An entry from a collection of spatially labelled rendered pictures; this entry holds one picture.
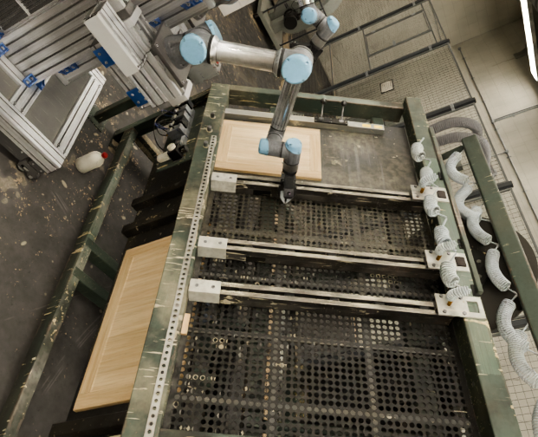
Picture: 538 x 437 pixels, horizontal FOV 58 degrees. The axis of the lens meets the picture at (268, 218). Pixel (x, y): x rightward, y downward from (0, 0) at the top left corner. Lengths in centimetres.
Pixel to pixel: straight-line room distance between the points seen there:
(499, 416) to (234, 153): 172
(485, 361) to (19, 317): 202
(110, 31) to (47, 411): 172
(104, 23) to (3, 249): 116
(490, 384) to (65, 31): 232
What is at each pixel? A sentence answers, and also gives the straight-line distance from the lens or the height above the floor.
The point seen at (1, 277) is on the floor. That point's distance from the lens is 257.
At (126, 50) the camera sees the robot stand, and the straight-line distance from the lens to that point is 217.
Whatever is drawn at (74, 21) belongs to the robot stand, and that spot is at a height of 66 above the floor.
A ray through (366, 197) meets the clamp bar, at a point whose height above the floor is 157.
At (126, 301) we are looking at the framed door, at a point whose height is 37.
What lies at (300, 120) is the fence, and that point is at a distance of 292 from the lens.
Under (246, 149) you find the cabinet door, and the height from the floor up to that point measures 102.
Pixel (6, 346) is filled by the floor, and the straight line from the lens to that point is 252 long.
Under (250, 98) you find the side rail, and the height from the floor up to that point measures 100.
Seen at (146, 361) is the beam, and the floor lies 83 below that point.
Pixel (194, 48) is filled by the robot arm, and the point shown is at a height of 122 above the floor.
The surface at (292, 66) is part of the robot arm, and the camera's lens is 200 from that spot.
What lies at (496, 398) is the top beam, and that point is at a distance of 198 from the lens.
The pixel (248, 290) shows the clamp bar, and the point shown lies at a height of 112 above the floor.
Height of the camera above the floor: 199
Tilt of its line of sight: 21 degrees down
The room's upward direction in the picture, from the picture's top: 72 degrees clockwise
